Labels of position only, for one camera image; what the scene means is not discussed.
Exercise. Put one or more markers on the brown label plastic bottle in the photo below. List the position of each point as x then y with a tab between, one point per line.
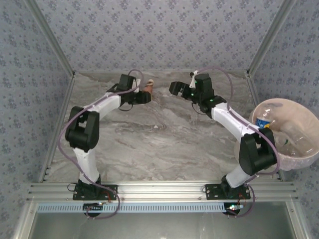
149	87

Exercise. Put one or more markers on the clear bottle blue label white cap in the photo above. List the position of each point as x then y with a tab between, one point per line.
264	122

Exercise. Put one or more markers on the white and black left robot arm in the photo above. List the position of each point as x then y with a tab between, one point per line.
83	129

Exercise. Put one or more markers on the pink bin with plastic liner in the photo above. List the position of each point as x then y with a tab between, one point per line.
299	114

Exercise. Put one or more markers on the small black circuit board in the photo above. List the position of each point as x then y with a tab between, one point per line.
233	207
92	207

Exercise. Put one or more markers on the grey metal sheet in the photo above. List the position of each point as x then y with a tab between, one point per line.
159	226

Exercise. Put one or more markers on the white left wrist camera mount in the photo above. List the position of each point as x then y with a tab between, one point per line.
137	85

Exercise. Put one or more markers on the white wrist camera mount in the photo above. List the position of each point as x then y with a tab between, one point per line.
193	81
137	85

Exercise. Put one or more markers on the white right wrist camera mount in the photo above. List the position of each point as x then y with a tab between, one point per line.
193	81

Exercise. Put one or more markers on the aluminium frame post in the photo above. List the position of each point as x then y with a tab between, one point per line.
269	37
51	37

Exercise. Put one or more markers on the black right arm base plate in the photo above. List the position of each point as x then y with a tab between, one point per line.
213	191

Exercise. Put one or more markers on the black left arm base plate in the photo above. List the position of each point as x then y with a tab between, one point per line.
109	191

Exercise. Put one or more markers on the wide aluminium frame beam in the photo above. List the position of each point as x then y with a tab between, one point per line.
159	191

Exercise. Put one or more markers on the aluminium frame leg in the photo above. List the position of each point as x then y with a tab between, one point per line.
296	221
23	221

